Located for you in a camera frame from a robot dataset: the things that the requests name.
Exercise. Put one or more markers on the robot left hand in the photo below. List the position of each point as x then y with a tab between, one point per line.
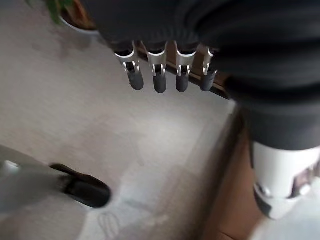
225	37

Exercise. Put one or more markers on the white plant pot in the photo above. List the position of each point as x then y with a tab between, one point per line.
77	27

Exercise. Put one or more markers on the green potted plant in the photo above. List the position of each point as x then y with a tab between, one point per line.
58	8

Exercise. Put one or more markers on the dark robot foot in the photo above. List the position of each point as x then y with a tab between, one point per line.
85	186

